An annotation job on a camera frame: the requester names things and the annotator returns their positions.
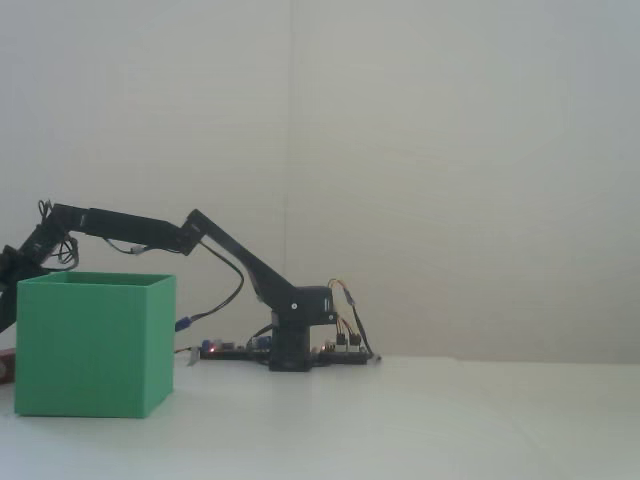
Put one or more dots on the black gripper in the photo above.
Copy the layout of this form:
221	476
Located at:
25	257

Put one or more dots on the red block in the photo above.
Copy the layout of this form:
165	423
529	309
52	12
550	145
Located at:
9	367

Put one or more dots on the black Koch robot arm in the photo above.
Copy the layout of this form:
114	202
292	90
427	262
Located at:
240	255

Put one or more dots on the green bin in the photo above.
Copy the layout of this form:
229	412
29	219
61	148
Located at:
85	350

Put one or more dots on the grey tape strip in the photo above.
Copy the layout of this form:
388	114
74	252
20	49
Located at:
193	356

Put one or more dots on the blue controller circuit board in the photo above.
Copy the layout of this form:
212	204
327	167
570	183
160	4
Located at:
225	352

